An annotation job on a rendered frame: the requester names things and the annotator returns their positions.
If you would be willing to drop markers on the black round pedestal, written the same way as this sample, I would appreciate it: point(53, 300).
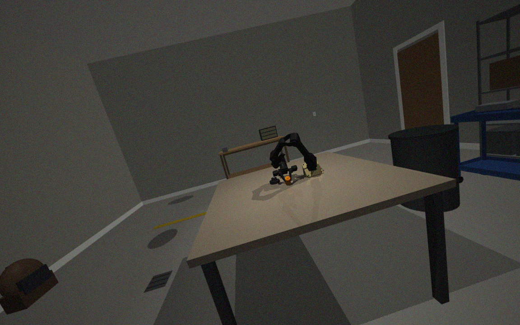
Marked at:
point(274, 180)

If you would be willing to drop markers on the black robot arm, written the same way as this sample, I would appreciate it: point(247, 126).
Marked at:
point(295, 141)

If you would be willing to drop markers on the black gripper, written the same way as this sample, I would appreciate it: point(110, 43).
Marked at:
point(284, 168)

